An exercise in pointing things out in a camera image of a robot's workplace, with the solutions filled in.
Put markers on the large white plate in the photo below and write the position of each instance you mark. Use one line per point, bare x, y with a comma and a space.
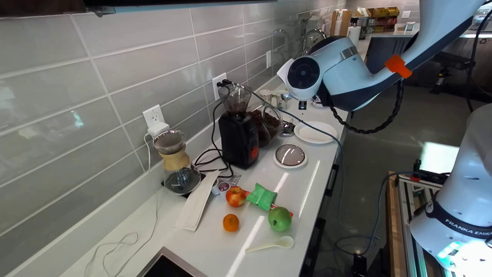
316, 132

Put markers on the bright laptop screen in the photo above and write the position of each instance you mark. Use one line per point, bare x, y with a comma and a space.
439, 157

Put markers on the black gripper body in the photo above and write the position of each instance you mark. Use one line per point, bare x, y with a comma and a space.
294, 101

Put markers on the green apple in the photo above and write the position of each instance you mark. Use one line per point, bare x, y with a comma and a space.
281, 218

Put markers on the glass jar of coffee beans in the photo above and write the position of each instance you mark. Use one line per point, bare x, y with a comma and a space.
268, 128

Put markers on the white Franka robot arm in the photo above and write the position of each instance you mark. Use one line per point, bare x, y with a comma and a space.
348, 71

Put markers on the white plastic spoon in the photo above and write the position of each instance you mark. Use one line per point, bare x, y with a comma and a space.
282, 243

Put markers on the red apple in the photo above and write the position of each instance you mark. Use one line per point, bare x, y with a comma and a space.
236, 197

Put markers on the white outlet with white adapter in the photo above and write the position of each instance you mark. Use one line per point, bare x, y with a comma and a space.
154, 120

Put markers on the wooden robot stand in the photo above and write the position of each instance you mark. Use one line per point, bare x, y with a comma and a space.
394, 224

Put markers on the small orange fruit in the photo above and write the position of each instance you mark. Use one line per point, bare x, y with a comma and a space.
231, 221

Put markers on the dark upper wall cabinet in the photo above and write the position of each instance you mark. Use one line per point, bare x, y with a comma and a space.
51, 4

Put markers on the small white plate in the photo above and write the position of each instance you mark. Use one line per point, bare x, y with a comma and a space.
277, 161

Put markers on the black coffee scale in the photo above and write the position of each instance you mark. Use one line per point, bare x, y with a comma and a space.
182, 181

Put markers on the white folded paper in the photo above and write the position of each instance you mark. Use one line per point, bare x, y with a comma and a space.
198, 204

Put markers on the white outlet with black plugs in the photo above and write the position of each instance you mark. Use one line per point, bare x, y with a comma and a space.
219, 81

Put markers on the small foil packets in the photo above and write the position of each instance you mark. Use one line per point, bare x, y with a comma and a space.
225, 183

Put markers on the black coffee grinder glass hopper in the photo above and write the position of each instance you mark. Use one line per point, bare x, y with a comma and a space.
239, 138

